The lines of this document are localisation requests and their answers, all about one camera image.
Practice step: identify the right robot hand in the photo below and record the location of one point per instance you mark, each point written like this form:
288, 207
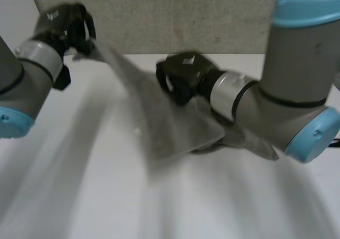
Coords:
183, 74

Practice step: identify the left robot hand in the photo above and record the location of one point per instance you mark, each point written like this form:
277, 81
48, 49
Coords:
61, 21

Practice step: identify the grey towel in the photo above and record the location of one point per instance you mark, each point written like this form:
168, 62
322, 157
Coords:
170, 122

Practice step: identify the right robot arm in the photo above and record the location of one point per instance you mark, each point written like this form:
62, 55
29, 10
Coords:
287, 74

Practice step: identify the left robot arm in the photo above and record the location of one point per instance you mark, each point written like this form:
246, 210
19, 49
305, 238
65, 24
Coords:
24, 77

